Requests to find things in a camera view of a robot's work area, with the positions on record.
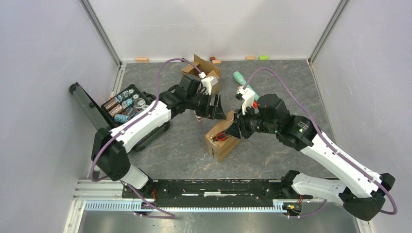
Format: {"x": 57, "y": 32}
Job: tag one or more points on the green block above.
{"x": 263, "y": 57}

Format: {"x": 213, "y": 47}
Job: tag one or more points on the black case with poker chips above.
{"x": 123, "y": 107}

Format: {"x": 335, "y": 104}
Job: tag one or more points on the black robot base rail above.
{"x": 218, "y": 192}

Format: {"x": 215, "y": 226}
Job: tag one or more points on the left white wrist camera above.
{"x": 210, "y": 84}

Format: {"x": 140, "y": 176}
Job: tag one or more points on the brown cardboard express box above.
{"x": 208, "y": 68}

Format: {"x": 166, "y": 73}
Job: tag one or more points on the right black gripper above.
{"x": 238, "y": 128}

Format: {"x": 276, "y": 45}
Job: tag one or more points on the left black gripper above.
{"x": 214, "y": 112}

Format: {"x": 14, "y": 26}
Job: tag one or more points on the tan block far left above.
{"x": 142, "y": 59}

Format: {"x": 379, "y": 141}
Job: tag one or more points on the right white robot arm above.
{"x": 359, "y": 190}

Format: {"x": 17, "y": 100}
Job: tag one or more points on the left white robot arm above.
{"x": 111, "y": 147}

